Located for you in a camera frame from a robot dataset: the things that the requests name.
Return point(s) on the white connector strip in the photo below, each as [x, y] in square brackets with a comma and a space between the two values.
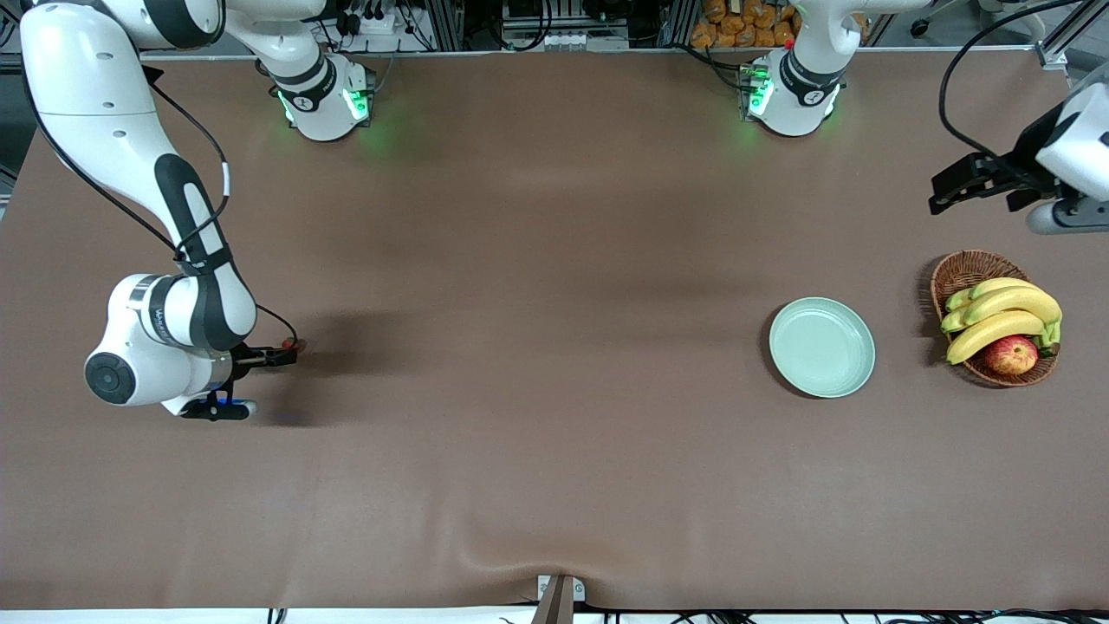
[580, 41]

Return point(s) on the aluminium frame profile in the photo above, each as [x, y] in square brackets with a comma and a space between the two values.
[1061, 43]

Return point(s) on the greenish banana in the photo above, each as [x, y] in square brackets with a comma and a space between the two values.
[957, 300]
[953, 321]

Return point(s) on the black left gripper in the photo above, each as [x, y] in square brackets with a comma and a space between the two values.
[1027, 159]

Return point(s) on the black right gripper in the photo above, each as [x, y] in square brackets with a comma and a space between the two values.
[249, 356]

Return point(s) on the bag of orange bread rolls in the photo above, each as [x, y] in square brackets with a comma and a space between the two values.
[745, 26]

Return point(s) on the white power strip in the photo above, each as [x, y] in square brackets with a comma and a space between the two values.
[379, 23]

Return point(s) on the red apple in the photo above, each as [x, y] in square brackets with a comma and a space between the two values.
[1011, 355]

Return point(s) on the brown pole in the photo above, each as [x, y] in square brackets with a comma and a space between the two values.
[554, 608]

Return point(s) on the brown table cover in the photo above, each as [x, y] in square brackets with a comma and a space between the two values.
[554, 260]

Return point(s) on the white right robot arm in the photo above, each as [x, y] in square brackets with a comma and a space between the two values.
[95, 104]

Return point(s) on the white metal bracket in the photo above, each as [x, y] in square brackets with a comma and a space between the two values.
[579, 591]

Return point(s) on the large yellow banana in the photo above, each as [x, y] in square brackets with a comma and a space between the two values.
[1022, 301]
[988, 334]

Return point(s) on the brown wicker basket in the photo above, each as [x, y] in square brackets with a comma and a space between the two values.
[970, 270]

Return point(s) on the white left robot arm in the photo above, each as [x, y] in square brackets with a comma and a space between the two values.
[801, 95]

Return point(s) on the pale green round plate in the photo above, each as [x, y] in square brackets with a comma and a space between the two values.
[821, 348]

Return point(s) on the small yellow banana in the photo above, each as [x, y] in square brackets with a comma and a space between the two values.
[992, 286]

